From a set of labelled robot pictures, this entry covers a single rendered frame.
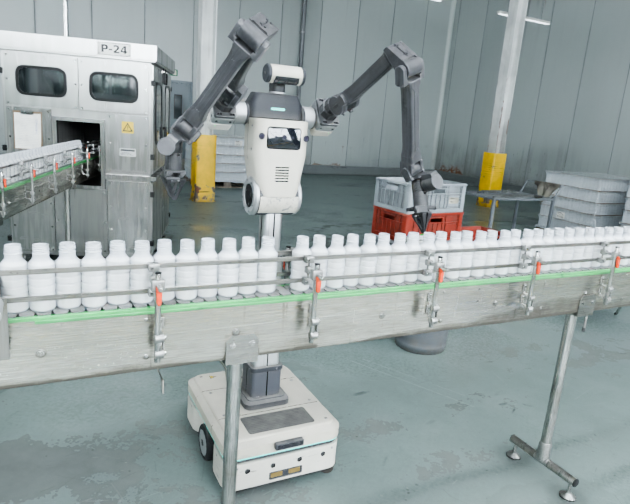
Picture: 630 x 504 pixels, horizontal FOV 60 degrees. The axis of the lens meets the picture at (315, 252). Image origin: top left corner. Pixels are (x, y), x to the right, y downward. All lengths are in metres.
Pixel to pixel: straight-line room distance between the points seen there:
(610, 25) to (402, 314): 12.36
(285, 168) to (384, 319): 0.76
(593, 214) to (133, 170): 6.24
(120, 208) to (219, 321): 3.76
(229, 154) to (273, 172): 8.96
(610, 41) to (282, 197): 12.01
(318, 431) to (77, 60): 3.86
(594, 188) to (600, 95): 5.24
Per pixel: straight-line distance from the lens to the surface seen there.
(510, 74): 12.02
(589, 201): 8.70
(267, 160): 2.17
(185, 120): 1.87
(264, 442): 2.32
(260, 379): 2.46
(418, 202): 2.10
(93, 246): 1.47
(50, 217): 5.41
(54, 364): 1.53
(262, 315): 1.60
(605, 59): 13.77
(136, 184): 5.19
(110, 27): 13.62
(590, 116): 13.73
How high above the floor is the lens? 1.52
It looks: 14 degrees down
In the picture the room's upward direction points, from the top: 5 degrees clockwise
